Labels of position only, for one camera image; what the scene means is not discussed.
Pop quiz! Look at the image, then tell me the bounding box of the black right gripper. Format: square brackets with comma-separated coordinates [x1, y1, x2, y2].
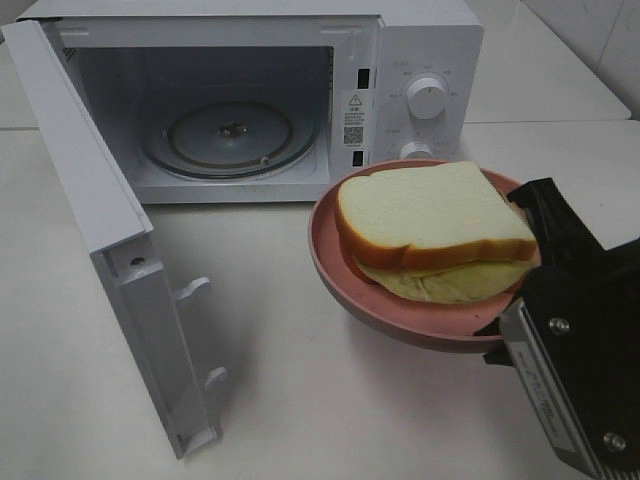
[473, 177, 640, 371]

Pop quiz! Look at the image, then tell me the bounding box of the pink speckled plate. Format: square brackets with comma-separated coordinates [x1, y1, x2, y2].
[309, 160, 523, 352]

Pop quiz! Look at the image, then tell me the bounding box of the white bread sandwich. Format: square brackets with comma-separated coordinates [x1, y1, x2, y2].
[335, 162, 539, 305]

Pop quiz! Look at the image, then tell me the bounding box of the white timer knob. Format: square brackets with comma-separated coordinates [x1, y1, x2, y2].
[399, 142, 433, 159]

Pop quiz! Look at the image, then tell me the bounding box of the white microwave door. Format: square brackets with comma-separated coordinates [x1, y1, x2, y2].
[2, 20, 218, 459]

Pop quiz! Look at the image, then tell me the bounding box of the white upper power knob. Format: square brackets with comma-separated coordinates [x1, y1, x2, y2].
[406, 74, 448, 120]

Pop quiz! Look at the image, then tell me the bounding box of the glass microwave turntable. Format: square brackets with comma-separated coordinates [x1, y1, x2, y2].
[137, 85, 327, 180]

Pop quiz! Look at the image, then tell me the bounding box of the white microwave oven body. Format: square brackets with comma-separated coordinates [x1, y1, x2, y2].
[13, 1, 483, 204]

